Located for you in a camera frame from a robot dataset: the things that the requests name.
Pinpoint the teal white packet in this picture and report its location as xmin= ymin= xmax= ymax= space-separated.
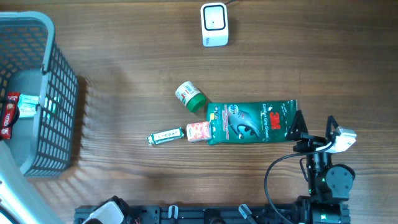
xmin=18 ymin=94 xmax=39 ymax=118

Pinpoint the green cap white bottle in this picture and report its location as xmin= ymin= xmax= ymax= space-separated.
xmin=175 ymin=81 xmax=206 ymax=113

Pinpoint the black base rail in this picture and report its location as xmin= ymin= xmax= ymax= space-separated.
xmin=73 ymin=203 xmax=299 ymax=224

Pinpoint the white barcode scanner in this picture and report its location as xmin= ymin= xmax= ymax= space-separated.
xmin=200 ymin=2 xmax=229 ymax=47

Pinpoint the green 3M gloves packet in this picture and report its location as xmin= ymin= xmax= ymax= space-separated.
xmin=206 ymin=100 xmax=297 ymax=145

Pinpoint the orange white small box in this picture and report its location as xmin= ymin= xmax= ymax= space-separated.
xmin=186 ymin=121 xmax=212 ymax=142

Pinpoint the red Nescafe sachet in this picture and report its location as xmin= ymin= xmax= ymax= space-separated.
xmin=1 ymin=92 xmax=21 ymax=140

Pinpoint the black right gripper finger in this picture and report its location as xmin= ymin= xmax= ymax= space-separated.
xmin=285 ymin=110 xmax=309 ymax=140
xmin=325 ymin=115 xmax=339 ymax=140

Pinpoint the green white candy bar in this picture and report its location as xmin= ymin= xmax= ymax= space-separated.
xmin=147 ymin=127 xmax=184 ymax=145

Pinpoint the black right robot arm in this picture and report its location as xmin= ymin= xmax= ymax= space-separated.
xmin=287 ymin=110 xmax=357 ymax=224

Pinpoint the grey plastic mesh basket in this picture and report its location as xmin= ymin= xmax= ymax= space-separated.
xmin=1 ymin=11 xmax=79 ymax=177

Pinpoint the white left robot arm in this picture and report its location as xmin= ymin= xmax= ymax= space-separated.
xmin=1 ymin=141 xmax=125 ymax=224

